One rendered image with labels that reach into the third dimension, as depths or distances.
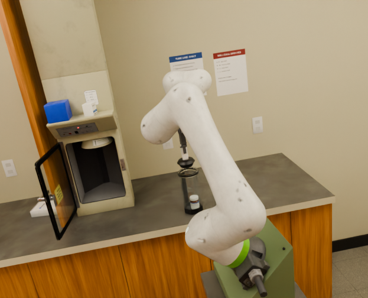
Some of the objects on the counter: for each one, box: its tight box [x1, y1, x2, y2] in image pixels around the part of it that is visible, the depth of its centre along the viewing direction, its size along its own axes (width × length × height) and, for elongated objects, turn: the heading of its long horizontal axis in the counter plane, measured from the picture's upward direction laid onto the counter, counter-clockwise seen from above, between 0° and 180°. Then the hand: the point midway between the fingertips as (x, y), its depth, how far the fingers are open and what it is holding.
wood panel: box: [0, 0, 58, 158], centre depth 186 cm, size 49×3×140 cm, turn 29°
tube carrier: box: [178, 167, 201, 209], centre depth 180 cm, size 11×11×21 cm
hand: (184, 152), depth 173 cm, fingers closed on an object, 3 cm apart
